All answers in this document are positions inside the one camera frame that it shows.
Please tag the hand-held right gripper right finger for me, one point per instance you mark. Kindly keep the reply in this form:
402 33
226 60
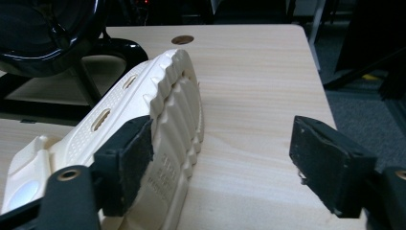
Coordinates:
328 163

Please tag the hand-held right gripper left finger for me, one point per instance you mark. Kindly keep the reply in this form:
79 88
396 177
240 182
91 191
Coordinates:
127 166

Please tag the cream slipper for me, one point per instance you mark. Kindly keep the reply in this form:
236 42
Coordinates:
178 105

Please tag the red and black shoe rack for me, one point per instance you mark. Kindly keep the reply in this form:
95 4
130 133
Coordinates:
32 32

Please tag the black metal stand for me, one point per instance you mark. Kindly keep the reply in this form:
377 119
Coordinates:
360 72

